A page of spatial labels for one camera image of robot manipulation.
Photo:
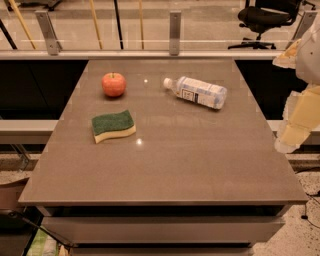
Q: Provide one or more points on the green yellow sponge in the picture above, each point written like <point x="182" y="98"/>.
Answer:
<point x="113" y="125"/>

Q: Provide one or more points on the green white packet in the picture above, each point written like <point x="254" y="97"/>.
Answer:
<point x="43" y="245"/>

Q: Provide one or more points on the red apple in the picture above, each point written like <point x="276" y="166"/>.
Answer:
<point x="113" y="84"/>

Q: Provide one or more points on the black office chair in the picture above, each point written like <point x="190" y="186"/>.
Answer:
<point x="265" y="15"/>

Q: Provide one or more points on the clear blue plastic bottle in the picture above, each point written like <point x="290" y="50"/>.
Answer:
<point x="196" y="91"/>

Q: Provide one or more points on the middle metal railing bracket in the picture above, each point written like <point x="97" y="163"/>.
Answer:
<point x="174" y="32"/>

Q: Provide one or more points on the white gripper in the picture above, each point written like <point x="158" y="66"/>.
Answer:
<point x="310" y="56"/>

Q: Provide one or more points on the left metal railing bracket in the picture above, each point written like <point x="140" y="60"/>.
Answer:
<point x="52" y="43"/>

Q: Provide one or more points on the grey table drawer front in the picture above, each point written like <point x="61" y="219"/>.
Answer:
<point x="116" y="230"/>

